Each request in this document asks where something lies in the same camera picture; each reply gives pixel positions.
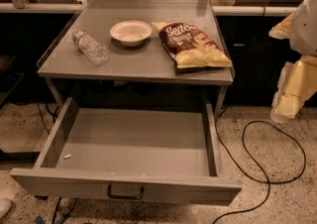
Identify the grey cabinet with top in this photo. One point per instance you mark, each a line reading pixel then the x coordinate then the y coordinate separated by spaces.
pixel 148 62

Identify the black drawer handle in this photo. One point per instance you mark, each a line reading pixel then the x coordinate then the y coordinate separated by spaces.
pixel 125 191

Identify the open grey top drawer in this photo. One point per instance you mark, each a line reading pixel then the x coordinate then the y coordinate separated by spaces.
pixel 173 154

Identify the white shoe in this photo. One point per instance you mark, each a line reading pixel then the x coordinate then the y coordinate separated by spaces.
pixel 5 206

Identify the brown yellow chip bag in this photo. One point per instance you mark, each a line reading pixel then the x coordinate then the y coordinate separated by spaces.
pixel 190 47

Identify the clear plastic water bottle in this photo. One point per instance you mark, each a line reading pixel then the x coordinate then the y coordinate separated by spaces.
pixel 96 53

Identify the white paper bowl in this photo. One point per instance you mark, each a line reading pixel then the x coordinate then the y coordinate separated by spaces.
pixel 131 33

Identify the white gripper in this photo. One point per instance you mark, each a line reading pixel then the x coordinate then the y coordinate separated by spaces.
pixel 305 31

